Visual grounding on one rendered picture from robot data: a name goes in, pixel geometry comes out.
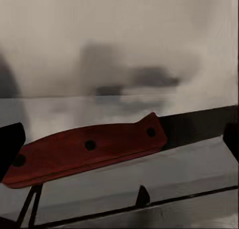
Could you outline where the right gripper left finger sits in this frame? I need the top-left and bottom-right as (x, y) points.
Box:
(0, 122), (26, 182)

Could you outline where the parer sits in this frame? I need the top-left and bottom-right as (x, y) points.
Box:
(1, 105), (239, 185)

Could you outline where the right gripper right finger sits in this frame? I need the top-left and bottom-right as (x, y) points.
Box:
(223, 122), (239, 162)

